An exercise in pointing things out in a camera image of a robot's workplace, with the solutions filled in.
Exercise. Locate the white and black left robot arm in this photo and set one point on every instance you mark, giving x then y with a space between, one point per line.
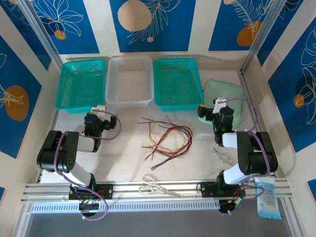
61 158

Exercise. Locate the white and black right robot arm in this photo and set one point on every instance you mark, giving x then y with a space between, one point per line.
256 158

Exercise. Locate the pale green zip pouch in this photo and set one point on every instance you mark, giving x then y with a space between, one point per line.
222 89

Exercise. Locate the teal plastic basket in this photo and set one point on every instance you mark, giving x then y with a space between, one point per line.
177 84
81 86

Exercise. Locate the white plastic basket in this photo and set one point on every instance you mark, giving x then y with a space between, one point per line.
128 84

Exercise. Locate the black electronics module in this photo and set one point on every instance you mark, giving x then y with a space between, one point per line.
90 207
224 207

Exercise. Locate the blue snack packet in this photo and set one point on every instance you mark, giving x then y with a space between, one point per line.
267 202

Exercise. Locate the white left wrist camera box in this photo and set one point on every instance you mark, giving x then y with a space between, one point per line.
99 108

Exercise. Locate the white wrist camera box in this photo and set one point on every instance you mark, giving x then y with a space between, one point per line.
99 108
218 105

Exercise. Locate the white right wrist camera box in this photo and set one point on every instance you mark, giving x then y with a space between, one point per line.
218 105

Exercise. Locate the aluminium side rail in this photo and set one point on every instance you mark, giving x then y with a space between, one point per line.
245 77

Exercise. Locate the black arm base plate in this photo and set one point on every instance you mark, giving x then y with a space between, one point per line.
208 189
106 191

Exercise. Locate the aluminium frame rail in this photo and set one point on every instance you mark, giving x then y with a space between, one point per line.
190 187

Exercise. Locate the aluminium post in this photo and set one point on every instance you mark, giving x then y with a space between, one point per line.
41 34
270 34

